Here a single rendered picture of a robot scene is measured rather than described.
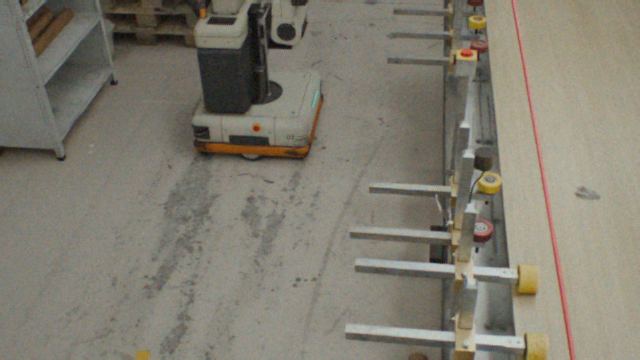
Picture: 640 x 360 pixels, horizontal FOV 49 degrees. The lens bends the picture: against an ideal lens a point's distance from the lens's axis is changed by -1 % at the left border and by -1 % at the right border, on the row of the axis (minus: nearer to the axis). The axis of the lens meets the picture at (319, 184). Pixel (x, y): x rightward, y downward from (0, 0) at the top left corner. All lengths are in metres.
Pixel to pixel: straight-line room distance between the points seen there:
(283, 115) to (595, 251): 2.14
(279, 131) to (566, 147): 1.75
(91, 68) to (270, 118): 1.55
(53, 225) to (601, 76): 2.76
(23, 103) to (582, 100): 2.91
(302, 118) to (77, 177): 1.32
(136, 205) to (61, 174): 0.57
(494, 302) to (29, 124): 2.86
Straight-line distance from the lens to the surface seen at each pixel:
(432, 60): 3.38
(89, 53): 5.05
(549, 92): 3.06
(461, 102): 2.67
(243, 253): 3.54
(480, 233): 2.30
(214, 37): 3.78
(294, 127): 3.92
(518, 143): 2.73
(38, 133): 4.37
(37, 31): 4.63
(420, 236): 2.34
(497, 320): 2.44
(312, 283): 3.37
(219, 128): 4.02
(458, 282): 2.07
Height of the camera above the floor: 2.44
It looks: 38 degrees down
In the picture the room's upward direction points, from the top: 2 degrees counter-clockwise
